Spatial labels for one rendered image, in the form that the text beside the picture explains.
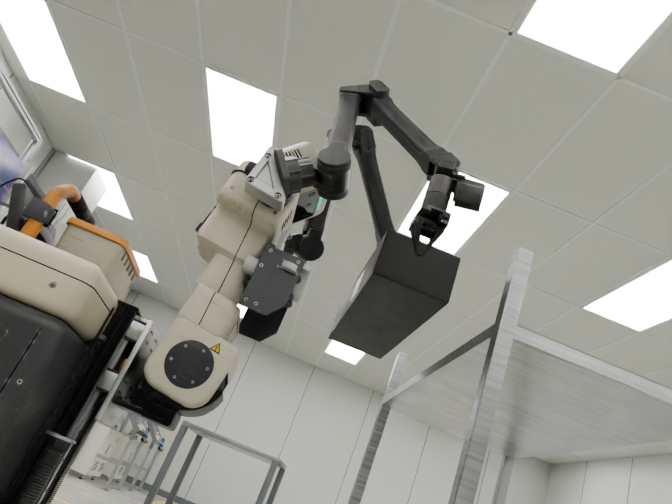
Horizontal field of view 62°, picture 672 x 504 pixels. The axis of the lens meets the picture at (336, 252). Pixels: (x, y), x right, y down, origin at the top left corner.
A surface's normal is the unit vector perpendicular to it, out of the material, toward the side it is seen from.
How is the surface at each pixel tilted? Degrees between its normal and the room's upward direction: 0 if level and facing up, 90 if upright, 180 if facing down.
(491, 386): 90
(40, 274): 90
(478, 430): 90
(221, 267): 90
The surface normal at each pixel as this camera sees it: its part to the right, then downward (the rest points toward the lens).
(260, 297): 0.18, -0.38
